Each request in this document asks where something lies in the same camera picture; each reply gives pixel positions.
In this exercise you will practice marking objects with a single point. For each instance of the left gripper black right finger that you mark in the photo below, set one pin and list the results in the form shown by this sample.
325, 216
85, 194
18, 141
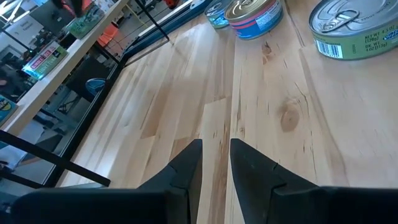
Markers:
280, 202

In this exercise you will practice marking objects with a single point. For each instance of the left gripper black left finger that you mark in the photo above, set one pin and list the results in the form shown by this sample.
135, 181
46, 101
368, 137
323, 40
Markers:
155, 205

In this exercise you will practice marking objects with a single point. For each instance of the blue rounded object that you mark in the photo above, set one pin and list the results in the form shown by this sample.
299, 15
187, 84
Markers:
94, 85

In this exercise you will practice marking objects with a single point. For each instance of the orange box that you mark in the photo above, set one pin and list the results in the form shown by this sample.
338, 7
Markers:
109, 34

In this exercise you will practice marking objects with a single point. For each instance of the black aluminium table frame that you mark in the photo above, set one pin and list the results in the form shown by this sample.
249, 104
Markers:
183, 17

